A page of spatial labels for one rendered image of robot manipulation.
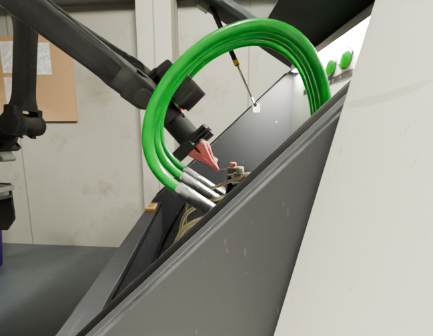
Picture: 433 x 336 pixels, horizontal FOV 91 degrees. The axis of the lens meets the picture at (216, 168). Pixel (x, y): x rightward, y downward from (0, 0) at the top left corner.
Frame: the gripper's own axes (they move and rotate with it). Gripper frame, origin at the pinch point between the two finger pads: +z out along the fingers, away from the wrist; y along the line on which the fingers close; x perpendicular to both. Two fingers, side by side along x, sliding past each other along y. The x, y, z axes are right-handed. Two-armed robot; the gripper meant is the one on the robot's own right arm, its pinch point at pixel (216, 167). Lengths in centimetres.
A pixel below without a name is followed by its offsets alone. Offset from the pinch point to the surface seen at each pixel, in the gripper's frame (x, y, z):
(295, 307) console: -35.3, 3.9, 12.3
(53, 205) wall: 151, -192, -94
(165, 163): -18.9, -2.0, -5.1
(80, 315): -26.6, -22.4, 3.4
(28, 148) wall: 147, -165, -155
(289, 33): -23.4, 21.0, -5.1
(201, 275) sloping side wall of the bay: -35.2, 0.0, 6.4
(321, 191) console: -34.2, 10.7, 7.4
